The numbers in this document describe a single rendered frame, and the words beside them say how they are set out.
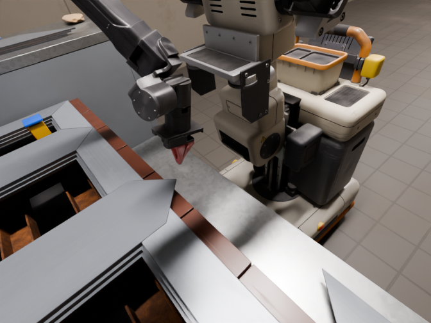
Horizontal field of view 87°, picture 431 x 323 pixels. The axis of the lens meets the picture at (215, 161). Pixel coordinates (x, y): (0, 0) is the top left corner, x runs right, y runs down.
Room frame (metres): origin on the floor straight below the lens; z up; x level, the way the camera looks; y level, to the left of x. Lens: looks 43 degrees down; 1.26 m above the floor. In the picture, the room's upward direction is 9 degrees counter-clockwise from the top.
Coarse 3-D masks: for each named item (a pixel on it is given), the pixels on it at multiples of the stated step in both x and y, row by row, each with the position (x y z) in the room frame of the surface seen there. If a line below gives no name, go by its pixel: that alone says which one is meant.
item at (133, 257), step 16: (0, 144) 0.75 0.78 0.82; (64, 160) 0.57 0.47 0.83; (80, 160) 0.56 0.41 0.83; (32, 176) 0.52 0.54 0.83; (0, 192) 0.47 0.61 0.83; (16, 192) 0.48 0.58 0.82; (128, 256) 0.22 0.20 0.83; (144, 256) 0.22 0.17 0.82; (112, 272) 0.20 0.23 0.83; (160, 272) 0.18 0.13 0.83; (96, 288) 0.17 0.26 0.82; (64, 304) 0.15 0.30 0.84; (80, 304) 0.15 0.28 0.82; (176, 304) 0.13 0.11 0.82; (48, 320) 0.13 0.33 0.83; (64, 320) 0.13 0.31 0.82; (192, 320) 0.10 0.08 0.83
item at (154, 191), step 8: (136, 184) 0.41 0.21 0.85; (144, 184) 0.40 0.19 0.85; (152, 184) 0.40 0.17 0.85; (160, 184) 0.39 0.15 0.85; (144, 192) 0.38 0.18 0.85; (152, 192) 0.37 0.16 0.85; (160, 192) 0.37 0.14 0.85; (168, 192) 0.36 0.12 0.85; (152, 200) 0.35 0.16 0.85; (160, 200) 0.34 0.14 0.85; (168, 200) 0.34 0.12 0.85; (160, 208) 0.32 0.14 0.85; (168, 208) 0.32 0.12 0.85; (160, 216) 0.30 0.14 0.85
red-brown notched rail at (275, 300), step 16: (80, 112) 0.90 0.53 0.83; (96, 128) 0.75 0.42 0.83; (112, 144) 0.63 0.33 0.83; (128, 160) 0.53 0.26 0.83; (144, 176) 0.45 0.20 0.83; (160, 176) 0.44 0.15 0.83; (176, 192) 0.38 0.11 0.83; (176, 208) 0.33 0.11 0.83; (192, 208) 0.32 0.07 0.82; (192, 224) 0.28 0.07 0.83; (208, 224) 0.27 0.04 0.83; (208, 240) 0.23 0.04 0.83; (224, 240) 0.23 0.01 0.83; (224, 256) 0.19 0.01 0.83; (240, 256) 0.19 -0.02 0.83; (240, 272) 0.16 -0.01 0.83; (256, 272) 0.16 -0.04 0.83; (256, 288) 0.13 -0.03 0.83; (272, 288) 0.13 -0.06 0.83; (272, 304) 0.10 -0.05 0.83; (288, 304) 0.10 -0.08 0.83; (288, 320) 0.08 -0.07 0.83; (304, 320) 0.08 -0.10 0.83
